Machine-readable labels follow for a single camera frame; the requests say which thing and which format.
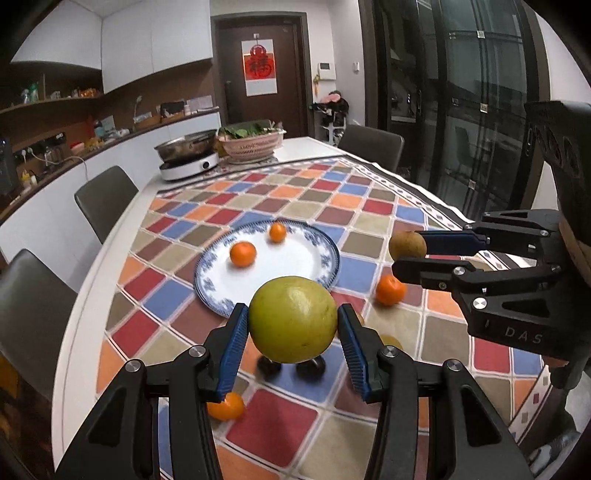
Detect stainless steel pot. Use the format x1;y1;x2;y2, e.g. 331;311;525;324
154;130;218;163

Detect black countertop appliance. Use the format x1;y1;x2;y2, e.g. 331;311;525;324
0;134;20;195

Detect dark brown door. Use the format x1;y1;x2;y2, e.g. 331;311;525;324
211;14;315;139

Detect plush toy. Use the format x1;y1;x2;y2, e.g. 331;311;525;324
321;90;350;115

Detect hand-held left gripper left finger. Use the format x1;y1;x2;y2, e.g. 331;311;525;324
55;302;250;480

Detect dark purple plum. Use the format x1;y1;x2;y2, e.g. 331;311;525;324
295;357;326;378
257;354;282;377

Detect white induction cooker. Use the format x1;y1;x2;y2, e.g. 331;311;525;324
158;151;221;182

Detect white stool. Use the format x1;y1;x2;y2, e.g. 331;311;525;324
318;111;347;144

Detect green leafy vegetables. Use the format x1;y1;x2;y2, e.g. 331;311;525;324
218;119;284;139

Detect white power cord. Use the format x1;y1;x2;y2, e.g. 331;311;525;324
44;154;89;185

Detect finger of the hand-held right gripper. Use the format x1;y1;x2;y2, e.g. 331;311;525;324
414;209;561;260
392;257;563;324

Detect blue-rimmed white plate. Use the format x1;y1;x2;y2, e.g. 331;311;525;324
193;220;341;319

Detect white upper cabinets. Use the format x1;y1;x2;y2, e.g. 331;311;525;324
9;0;214;94

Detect black framed glass sliding door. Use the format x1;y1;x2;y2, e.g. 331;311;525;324
374;0;550;222

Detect white base cabinet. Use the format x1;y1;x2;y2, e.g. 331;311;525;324
0;110;222;278

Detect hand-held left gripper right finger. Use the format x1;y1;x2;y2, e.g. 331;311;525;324
337;303;532;480

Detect colourful checkered tablecloth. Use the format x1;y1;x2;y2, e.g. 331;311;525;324
95;156;561;480

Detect pink plastic basket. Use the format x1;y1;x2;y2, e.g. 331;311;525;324
217;129;286;162

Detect red and white door poster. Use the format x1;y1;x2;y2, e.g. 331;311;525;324
241;39;276;97

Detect grey dining chair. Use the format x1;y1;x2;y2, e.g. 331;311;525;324
0;249;79;402
74;166;139;244
338;124;406;174

